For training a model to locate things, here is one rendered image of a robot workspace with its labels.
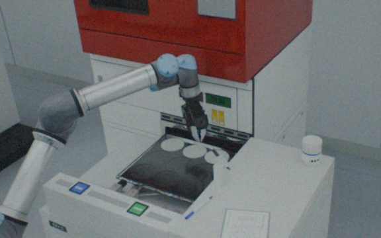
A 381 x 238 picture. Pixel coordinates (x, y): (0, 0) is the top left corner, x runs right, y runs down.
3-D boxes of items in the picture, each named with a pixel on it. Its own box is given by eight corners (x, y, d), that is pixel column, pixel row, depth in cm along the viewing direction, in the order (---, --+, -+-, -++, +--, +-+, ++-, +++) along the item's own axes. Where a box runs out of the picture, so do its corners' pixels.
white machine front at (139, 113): (105, 121, 250) (92, 47, 229) (254, 162, 212) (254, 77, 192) (101, 125, 247) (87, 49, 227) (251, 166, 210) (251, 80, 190)
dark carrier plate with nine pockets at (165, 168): (168, 135, 221) (168, 133, 221) (237, 153, 205) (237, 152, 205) (120, 176, 196) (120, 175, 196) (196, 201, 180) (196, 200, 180)
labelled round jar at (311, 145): (304, 154, 190) (305, 133, 185) (323, 158, 187) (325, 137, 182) (297, 164, 185) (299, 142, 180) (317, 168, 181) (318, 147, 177)
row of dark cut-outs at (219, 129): (161, 117, 225) (161, 112, 224) (249, 139, 205) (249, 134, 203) (160, 118, 224) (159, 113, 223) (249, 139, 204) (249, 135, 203)
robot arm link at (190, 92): (202, 84, 185) (181, 91, 183) (204, 96, 187) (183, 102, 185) (195, 77, 191) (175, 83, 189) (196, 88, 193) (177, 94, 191)
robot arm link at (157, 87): (145, 67, 174) (174, 58, 176) (142, 76, 184) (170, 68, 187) (153, 87, 173) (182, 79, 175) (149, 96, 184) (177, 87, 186)
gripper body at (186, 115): (200, 112, 200) (195, 86, 194) (208, 122, 193) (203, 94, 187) (182, 118, 199) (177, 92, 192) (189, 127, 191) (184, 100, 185)
